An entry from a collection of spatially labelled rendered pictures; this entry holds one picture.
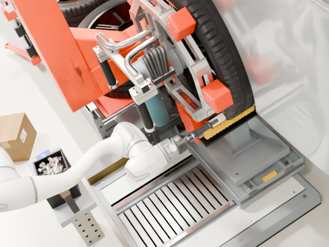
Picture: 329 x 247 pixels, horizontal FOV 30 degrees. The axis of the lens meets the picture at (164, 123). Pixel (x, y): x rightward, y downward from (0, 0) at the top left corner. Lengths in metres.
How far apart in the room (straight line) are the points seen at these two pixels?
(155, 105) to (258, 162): 0.55
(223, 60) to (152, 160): 0.48
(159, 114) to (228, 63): 0.60
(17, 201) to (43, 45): 0.81
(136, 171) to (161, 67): 0.42
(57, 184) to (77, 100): 0.76
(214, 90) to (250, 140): 0.73
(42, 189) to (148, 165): 0.42
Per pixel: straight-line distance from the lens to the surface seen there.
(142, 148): 2.38
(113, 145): 2.42
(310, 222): 2.86
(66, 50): 2.75
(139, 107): 2.25
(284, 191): 2.87
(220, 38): 2.17
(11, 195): 2.15
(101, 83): 2.90
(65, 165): 2.64
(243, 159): 2.84
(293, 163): 2.85
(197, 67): 2.19
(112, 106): 3.26
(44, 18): 2.65
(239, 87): 2.25
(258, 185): 2.83
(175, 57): 2.39
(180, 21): 2.13
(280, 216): 2.80
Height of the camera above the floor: 2.35
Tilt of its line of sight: 43 degrees down
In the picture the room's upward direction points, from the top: 22 degrees counter-clockwise
